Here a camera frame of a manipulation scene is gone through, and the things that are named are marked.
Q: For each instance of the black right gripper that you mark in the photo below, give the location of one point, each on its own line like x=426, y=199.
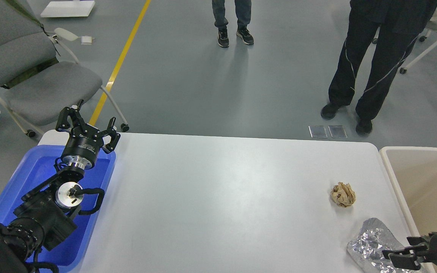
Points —
x=410, y=258

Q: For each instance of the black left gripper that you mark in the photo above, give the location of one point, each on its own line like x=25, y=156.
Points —
x=82, y=148

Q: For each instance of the silver foil bag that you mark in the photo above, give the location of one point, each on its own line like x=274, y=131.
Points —
x=366, y=249

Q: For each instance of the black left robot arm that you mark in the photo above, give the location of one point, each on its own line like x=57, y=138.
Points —
x=46, y=216

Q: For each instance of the grey office chair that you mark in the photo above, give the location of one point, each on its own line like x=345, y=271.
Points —
x=39, y=75

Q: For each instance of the beige plastic bin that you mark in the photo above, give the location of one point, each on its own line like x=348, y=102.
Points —
x=413, y=175

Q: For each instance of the small white floor box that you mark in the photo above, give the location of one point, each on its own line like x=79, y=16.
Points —
x=86, y=40

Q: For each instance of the crumpled brown paper ball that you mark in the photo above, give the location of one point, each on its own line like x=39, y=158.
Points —
x=343, y=195

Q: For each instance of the white flat board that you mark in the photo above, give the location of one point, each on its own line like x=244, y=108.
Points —
x=68, y=8

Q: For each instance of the right metal floor plate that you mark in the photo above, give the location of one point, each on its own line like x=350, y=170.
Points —
x=337, y=131

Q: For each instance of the metal floor plate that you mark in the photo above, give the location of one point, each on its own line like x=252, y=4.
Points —
x=318, y=132
x=337, y=131

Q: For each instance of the left metal floor plate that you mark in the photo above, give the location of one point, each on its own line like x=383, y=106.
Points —
x=318, y=132

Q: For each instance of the person in black tracksuit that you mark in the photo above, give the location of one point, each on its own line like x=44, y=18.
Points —
x=397, y=23

